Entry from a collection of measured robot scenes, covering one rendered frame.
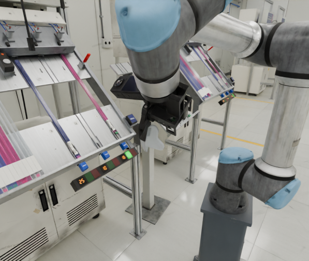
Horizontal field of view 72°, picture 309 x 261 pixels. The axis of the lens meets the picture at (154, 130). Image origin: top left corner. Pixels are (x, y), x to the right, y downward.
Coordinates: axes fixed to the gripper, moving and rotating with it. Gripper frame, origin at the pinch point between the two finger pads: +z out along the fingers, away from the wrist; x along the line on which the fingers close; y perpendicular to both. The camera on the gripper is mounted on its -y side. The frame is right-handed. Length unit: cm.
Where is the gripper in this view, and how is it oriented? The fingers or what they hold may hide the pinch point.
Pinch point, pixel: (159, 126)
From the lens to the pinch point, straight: 55.4
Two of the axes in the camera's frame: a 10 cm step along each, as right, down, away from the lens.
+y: 8.5, 4.3, -3.1
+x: 5.2, -8.0, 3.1
